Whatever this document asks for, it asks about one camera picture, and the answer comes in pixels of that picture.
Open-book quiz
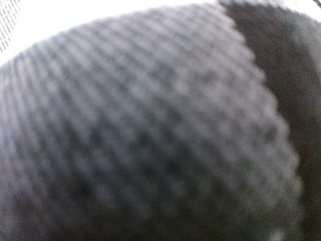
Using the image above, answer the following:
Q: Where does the black white plaid shirt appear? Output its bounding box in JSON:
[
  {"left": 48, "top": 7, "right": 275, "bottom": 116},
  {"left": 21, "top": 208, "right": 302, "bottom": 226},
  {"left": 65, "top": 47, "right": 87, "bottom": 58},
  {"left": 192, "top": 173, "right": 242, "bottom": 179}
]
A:
[{"left": 0, "top": 0, "right": 321, "bottom": 241}]

